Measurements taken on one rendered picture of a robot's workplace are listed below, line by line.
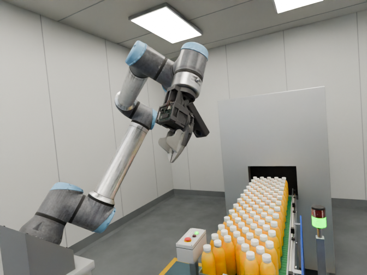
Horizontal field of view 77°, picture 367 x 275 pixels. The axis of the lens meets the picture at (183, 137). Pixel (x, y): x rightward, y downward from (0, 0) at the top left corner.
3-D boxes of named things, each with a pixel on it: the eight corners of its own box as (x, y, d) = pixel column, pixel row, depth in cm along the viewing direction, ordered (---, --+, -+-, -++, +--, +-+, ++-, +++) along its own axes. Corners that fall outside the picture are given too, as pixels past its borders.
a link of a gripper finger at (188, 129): (173, 145, 65) (180, 118, 68) (177, 147, 66) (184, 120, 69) (184, 144, 62) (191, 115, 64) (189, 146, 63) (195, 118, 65)
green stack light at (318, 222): (312, 227, 118) (312, 217, 118) (311, 222, 124) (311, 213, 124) (327, 228, 115) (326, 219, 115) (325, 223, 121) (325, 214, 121)
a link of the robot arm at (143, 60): (118, 94, 139) (140, 29, 76) (137, 104, 142) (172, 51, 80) (108, 110, 135) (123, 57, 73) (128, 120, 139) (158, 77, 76)
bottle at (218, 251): (225, 273, 129) (222, 240, 128) (229, 281, 121) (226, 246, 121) (212, 274, 128) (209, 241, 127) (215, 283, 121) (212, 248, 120)
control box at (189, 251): (177, 261, 127) (175, 243, 126) (191, 243, 144) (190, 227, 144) (194, 264, 122) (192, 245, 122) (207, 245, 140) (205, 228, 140)
